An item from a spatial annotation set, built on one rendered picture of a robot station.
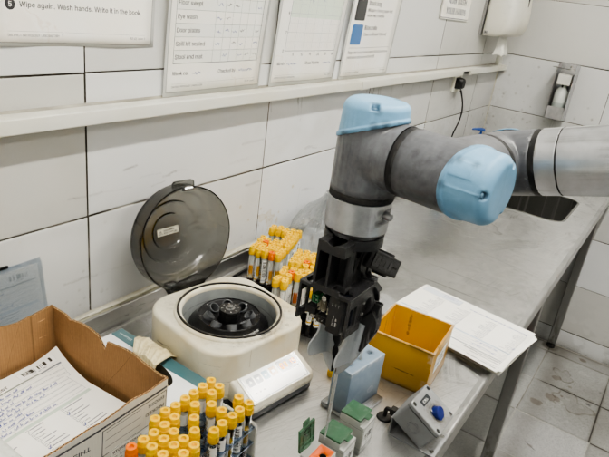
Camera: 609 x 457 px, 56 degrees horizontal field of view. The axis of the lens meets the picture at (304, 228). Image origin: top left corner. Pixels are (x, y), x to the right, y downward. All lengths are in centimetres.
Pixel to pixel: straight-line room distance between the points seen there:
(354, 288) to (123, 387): 46
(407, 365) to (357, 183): 60
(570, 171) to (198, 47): 79
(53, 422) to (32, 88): 51
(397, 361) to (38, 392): 64
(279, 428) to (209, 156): 61
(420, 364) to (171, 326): 47
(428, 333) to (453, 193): 72
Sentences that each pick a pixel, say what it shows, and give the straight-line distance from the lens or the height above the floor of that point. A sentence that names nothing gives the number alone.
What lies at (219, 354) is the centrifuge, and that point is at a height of 99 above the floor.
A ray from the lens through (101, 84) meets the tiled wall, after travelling 108.
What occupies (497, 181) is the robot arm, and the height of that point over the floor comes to 143.
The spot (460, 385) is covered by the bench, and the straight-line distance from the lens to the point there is 124.
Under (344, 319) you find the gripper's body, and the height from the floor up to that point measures 122.
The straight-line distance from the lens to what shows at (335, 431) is 96.
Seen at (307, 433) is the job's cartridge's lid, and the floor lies 97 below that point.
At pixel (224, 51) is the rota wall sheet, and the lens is 127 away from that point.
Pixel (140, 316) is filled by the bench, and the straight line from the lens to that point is 131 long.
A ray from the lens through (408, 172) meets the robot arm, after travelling 58.
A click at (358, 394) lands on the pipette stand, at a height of 92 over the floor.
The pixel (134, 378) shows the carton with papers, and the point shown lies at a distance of 96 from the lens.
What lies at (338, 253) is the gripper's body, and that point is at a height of 131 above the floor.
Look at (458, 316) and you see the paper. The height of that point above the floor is 89.
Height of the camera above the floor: 157
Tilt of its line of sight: 23 degrees down
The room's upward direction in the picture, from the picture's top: 8 degrees clockwise
